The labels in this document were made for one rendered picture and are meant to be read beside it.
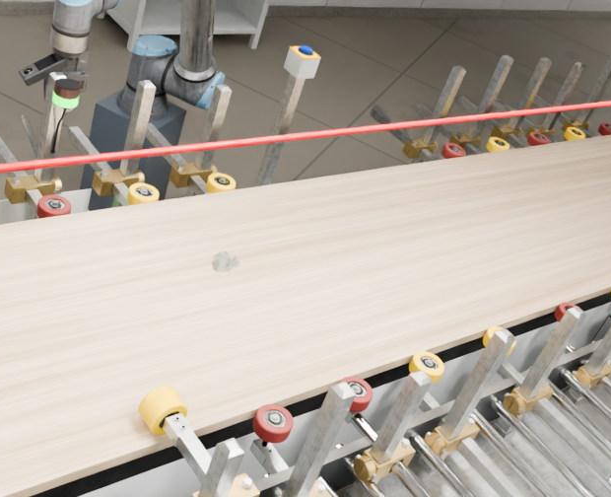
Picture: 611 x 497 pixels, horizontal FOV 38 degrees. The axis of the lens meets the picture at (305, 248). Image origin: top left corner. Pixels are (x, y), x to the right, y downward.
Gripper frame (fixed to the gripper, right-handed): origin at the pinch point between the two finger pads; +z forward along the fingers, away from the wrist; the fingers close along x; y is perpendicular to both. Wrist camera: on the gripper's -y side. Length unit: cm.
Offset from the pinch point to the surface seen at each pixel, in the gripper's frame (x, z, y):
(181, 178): -10.3, 17.7, 38.7
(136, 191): -22.4, 10.4, 15.8
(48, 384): -77, 11, -32
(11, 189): -9.2, 14.9, -12.2
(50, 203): -22.6, 10.3, -8.1
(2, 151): 7.7, 14.9, -7.8
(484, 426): -118, 20, 62
